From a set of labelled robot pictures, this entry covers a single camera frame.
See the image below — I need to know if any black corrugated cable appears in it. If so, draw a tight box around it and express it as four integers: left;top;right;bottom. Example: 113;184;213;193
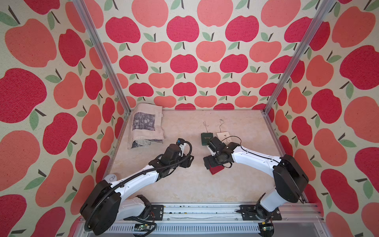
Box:
84;139;193;237

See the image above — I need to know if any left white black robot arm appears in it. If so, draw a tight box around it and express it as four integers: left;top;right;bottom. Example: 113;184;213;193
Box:
80;138;193;236

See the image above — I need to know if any white round object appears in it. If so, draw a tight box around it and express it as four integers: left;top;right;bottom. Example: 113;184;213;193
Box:
104;174;117;183

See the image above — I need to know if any left aluminium frame post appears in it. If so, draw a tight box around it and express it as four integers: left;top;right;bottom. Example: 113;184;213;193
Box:
73;0;131;115

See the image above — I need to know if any cream lift-off box lid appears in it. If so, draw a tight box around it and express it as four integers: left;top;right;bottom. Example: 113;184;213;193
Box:
217;132;232;143

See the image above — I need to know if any red jewelry box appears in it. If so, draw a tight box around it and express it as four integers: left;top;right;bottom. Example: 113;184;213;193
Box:
209;166;224;175

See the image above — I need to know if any right aluminium frame post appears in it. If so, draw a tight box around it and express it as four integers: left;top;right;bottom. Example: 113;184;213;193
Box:
262;0;336;117

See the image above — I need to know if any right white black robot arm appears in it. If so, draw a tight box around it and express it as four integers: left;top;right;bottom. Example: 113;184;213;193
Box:
203;137;309;216

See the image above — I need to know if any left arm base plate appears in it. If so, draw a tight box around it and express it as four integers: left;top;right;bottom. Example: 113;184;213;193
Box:
138;205;164;222

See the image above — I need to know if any green jewelry box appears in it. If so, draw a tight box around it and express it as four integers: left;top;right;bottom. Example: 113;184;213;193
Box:
200;132;214;146

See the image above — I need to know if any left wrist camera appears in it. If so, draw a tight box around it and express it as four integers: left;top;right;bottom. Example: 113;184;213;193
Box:
176;138;187;153

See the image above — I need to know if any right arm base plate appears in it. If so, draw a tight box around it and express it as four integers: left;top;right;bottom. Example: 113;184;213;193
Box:
236;204;282;221

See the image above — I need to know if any folded beige patterned cloth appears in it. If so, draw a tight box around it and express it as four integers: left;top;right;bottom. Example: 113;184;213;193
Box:
127;103;164;149

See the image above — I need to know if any aluminium frame post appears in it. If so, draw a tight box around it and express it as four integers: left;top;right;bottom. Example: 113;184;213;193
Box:
262;0;336;117
73;0;131;115

